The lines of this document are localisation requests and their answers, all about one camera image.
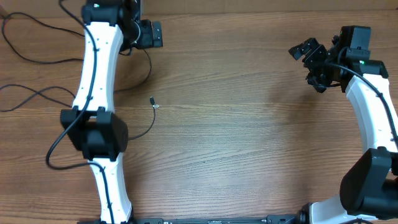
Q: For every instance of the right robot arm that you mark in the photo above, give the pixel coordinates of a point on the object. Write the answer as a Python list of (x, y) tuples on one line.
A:
[(366, 194)]

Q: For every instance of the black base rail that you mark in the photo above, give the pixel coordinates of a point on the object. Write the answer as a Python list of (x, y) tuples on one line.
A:
[(270, 219)]

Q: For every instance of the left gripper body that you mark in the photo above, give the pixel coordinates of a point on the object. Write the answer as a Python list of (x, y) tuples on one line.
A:
[(145, 38)]

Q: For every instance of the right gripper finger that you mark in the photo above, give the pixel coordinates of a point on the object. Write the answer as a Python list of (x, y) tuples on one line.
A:
[(304, 48), (311, 80)]

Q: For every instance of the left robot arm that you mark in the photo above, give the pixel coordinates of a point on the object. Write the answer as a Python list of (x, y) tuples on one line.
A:
[(91, 124)]

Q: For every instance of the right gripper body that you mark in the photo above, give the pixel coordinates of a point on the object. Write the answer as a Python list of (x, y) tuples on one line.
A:
[(315, 62)]

